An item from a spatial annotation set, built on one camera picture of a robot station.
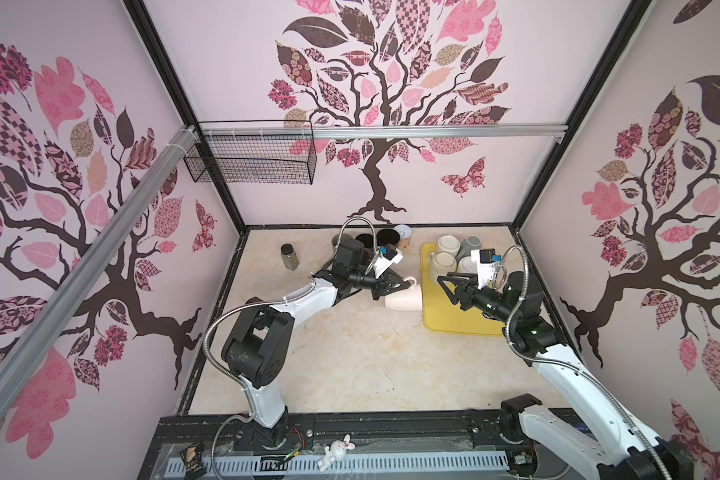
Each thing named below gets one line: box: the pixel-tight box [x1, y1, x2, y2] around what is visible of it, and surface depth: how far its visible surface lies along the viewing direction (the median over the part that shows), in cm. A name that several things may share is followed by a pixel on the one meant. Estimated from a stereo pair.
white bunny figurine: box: [317, 433, 356, 472], surface depth 71 cm
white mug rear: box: [437, 234, 461, 257], surface depth 108 cm
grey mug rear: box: [455, 234, 482, 263], surface depth 105 cm
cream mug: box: [428, 251, 457, 284], surface depth 100 cm
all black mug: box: [376, 228, 400, 245], surface depth 106 cm
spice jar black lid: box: [280, 243, 299, 270], surface depth 103 cm
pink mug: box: [384, 276, 423, 312], surface depth 81 cm
